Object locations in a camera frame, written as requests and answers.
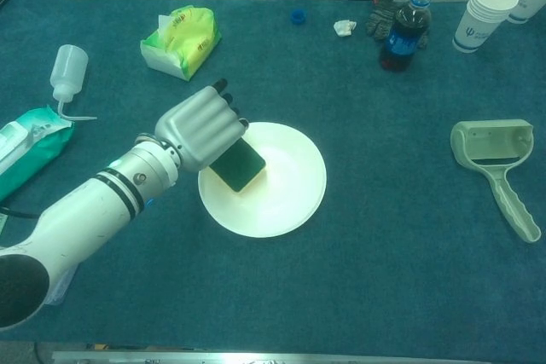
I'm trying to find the cola bottle blue label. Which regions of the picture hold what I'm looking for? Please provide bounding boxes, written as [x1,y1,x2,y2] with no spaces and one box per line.
[379,0,433,72]

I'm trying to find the stacked white paper cups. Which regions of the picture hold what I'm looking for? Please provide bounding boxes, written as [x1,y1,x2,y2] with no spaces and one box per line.
[452,0,520,55]

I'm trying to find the yellow green tissue pack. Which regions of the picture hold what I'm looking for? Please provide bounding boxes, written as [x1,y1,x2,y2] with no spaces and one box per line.
[140,6,223,83]

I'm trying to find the crumpled white tissue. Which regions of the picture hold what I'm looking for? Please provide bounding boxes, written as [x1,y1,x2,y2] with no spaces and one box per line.
[333,19,358,38]

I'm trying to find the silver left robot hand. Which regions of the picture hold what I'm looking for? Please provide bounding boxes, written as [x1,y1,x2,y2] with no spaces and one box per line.
[154,78,250,171]

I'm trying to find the white round plate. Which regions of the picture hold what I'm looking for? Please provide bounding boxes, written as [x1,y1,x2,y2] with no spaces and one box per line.
[198,121,328,238]

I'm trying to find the clear purple label box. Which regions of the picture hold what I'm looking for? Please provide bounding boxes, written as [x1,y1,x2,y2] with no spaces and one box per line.
[44,263,80,306]

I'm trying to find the green sponge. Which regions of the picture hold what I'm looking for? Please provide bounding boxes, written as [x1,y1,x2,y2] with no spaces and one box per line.
[208,136,267,194]

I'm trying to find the teal wet wipes pack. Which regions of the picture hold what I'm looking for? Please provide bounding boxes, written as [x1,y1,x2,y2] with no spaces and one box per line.
[0,107,76,201]

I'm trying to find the translucent squeeze wash bottle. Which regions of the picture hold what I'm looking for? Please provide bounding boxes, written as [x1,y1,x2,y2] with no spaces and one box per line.
[49,43,98,123]

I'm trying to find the grey knitted work glove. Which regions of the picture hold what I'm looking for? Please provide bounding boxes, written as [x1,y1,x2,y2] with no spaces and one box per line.
[365,0,429,49]

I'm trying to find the aluminium frame rail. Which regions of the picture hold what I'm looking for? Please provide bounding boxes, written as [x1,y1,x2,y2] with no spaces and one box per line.
[50,350,432,364]

